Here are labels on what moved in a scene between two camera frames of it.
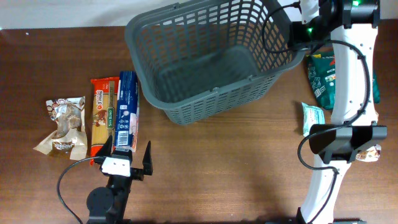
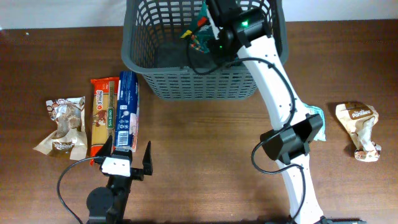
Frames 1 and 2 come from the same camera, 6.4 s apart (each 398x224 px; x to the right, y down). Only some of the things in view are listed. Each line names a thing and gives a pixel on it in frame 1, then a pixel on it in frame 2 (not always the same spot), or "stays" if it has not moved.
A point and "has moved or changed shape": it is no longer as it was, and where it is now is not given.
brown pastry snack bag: (69, 138) stays
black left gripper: (138, 173) stays
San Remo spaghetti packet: (104, 113) stays
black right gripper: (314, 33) -> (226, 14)
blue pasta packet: (127, 112) stays
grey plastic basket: (194, 55) has moved or changed shape
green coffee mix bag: (321, 69) -> (206, 32)
